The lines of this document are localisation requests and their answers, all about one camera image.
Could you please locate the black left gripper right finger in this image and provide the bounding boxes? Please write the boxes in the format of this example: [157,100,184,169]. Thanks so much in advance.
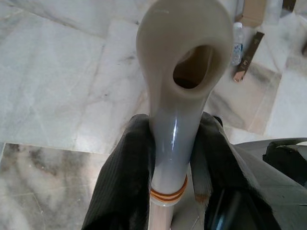
[171,112,255,230]

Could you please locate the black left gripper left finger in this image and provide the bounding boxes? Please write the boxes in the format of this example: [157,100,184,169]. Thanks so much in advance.
[81,114,156,230]

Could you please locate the beige broom purple bristles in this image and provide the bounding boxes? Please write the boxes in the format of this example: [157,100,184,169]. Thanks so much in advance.
[136,0,235,230]

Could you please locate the dark grey robot body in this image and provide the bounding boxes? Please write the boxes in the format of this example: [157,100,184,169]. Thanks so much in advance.
[230,138,307,230]

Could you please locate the long dark brown box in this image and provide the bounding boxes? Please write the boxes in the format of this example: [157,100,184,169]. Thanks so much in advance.
[232,31,266,83]

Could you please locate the clear plastic water bottle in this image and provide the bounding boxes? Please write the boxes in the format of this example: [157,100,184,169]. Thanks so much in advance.
[230,22,245,67]

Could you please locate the tan cardboard box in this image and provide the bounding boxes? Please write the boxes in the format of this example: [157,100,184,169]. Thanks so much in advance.
[236,0,278,27]

